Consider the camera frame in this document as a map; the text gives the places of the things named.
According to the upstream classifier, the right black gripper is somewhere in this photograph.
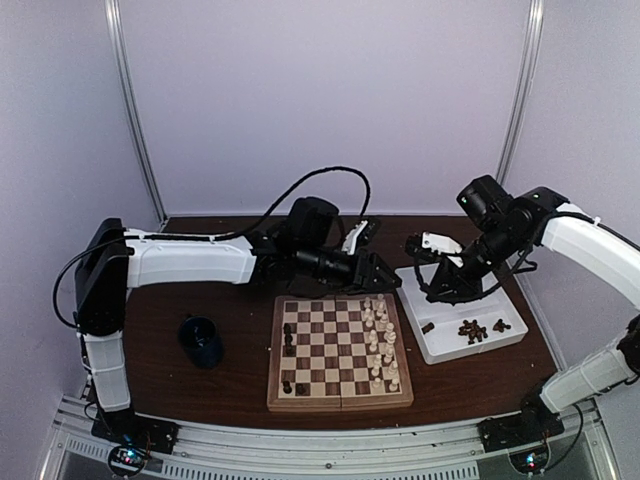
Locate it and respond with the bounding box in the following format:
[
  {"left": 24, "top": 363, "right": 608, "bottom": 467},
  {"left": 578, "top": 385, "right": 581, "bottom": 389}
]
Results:
[{"left": 427, "top": 223, "right": 527, "bottom": 303}]

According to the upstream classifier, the white plastic compartment tray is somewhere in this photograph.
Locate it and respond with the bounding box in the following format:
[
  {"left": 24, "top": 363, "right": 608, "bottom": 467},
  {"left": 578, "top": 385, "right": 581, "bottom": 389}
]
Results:
[{"left": 395, "top": 267, "right": 528, "bottom": 365}]

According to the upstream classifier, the wooden chess board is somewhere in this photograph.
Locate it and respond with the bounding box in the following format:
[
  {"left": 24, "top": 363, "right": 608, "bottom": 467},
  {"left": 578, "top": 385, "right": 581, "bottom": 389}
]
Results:
[{"left": 266, "top": 293, "right": 414, "bottom": 413}]

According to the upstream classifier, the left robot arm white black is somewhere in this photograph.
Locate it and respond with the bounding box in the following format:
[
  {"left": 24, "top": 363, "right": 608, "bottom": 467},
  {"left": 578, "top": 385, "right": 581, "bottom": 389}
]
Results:
[{"left": 61, "top": 196, "right": 402, "bottom": 444}]

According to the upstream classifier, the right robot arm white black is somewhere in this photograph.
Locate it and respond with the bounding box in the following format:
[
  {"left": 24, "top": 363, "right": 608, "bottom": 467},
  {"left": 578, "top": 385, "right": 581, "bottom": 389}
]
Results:
[{"left": 416, "top": 175, "right": 639, "bottom": 442}]

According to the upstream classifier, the pile of brown chess pieces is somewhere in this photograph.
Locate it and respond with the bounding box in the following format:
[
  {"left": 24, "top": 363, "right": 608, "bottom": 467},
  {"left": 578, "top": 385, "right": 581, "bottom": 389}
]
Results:
[{"left": 458, "top": 318, "right": 512, "bottom": 345}]

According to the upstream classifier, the row of white chess pieces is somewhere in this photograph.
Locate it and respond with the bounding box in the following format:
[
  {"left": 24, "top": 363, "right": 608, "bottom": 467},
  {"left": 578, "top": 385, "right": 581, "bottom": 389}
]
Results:
[{"left": 357, "top": 294, "right": 400, "bottom": 395}]

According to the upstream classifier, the lone brown piece in tray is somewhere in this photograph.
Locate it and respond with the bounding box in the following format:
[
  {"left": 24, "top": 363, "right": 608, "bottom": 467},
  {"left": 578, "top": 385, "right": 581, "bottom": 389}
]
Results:
[{"left": 422, "top": 322, "right": 435, "bottom": 334}]

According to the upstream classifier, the dark blue mug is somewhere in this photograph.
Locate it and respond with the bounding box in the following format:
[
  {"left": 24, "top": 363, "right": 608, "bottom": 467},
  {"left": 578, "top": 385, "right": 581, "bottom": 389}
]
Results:
[{"left": 177, "top": 316, "right": 224, "bottom": 369}]

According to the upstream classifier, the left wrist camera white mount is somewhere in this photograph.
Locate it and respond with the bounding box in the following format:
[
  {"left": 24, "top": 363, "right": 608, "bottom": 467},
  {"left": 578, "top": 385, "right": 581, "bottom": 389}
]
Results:
[{"left": 340, "top": 217, "right": 380, "bottom": 256}]

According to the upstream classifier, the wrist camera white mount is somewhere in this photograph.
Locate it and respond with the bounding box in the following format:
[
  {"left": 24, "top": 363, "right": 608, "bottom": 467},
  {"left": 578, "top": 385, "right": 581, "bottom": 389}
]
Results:
[
  {"left": 405, "top": 232, "right": 463, "bottom": 267},
  {"left": 340, "top": 217, "right": 380, "bottom": 256}
]

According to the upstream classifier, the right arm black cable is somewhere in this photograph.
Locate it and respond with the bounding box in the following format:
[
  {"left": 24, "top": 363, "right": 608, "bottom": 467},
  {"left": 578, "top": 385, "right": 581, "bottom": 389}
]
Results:
[{"left": 409, "top": 239, "right": 539, "bottom": 306}]

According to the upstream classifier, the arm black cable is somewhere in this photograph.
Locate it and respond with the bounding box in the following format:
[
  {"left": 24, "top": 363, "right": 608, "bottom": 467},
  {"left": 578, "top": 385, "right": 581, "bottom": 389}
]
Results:
[
  {"left": 409, "top": 239, "right": 539, "bottom": 306},
  {"left": 52, "top": 166, "right": 372, "bottom": 326}
]

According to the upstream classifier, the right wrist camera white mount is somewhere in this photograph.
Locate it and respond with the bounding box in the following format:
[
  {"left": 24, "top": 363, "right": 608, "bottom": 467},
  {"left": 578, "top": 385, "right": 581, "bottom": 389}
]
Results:
[{"left": 405, "top": 232, "right": 463, "bottom": 267}]

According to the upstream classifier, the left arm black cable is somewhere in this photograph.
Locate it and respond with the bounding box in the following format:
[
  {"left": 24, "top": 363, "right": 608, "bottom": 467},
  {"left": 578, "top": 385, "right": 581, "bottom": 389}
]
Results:
[{"left": 52, "top": 166, "right": 372, "bottom": 326}]

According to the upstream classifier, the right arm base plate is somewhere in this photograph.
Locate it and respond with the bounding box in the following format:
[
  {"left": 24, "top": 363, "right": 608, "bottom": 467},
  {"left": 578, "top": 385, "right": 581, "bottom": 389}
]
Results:
[{"left": 477, "top": 413, "right": 565, "bottom": 453}]

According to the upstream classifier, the right aluminium frame post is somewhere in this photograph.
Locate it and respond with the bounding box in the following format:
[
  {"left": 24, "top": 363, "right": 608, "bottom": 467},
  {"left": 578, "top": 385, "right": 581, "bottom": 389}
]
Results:
[{"left": 495, "top": 0, "right": 545, "bottom": 185}]

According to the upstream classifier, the aluminium frame post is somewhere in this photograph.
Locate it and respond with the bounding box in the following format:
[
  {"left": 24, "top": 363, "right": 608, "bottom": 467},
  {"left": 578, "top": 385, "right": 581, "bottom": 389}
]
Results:
[
  {"left": 495, "top": 0, "right": 545, "bottom": 185},
  {"left": 104, "top": 0, "right": 169, "bottom": 224}
]

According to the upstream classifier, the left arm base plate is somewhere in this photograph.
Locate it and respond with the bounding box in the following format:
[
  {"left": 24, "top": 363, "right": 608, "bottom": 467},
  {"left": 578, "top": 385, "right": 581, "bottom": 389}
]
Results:
[{"left": 91, "top": 412, "right": 179, "bottom": 454}]

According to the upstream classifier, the left aluminium frame post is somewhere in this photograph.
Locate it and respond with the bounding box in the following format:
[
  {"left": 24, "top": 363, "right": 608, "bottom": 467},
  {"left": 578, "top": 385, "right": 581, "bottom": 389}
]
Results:
[{"left": 104, "top": 0, "right": 169, "bottom": 224}]

